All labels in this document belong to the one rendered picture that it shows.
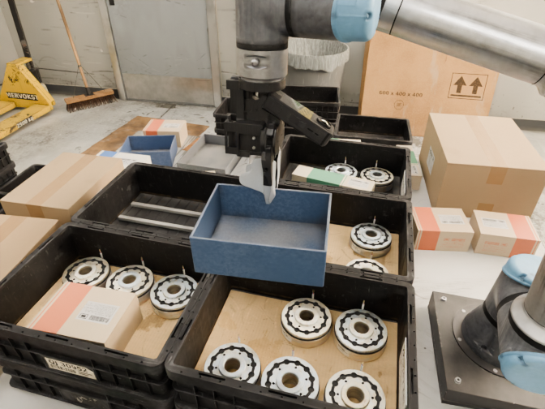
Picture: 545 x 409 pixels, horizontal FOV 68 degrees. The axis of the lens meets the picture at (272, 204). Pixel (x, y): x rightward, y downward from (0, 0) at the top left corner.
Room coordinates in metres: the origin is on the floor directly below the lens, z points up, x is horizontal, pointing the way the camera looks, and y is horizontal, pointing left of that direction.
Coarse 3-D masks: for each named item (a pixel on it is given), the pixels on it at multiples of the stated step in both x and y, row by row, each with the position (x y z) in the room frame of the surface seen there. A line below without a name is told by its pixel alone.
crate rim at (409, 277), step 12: (336, 192) 0.89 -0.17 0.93; (348, 192) 0.89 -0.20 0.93; (408, 204) 0.84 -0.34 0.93; (408, 216) 0.81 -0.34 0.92; (408, 228) 0.74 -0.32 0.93; (408, 240) 0.70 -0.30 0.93; (408, 252) 0.66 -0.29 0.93; (336, 264) 0.62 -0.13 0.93; (408, 264) 0.62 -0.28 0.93; (384, 276) 0.59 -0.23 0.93; (396, 276) 0.59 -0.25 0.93; (408, 276) 0.59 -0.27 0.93
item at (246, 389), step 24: (408, 288) 0.56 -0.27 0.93; (192, 312) 0.50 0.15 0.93; (408, 312) 0.50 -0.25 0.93; (408, 336) 0.44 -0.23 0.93; (168, 360) 0.40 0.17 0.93; (408, 360) 0.40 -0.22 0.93; (192, 384) 0.37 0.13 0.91; (216, 384) 0.36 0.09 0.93; (240, 384) 0.36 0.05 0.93; (408, 384) 0.36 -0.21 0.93; (288, 408) 0.33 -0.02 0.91; (312, 408) 0.32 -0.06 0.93; (336, 408) 0.32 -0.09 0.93; (408, 408) 0.32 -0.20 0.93
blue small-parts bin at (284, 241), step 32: (224, 192) 0.60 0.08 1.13; (256, 192) 0.59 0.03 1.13; (288, 192) 0.58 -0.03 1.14; (320, 192) 0.57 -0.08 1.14; (224, 224) 0.57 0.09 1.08; (256, 224) 0.57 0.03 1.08; (288, 224) 0.57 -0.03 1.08; (320, 224) 0.57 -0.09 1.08; (192, 256) 0.46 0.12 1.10; (224, 256) 0.45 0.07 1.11; (256, 256) 0.44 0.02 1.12; (288, 256) 0.43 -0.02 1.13; (320, 256) 0.42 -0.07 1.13
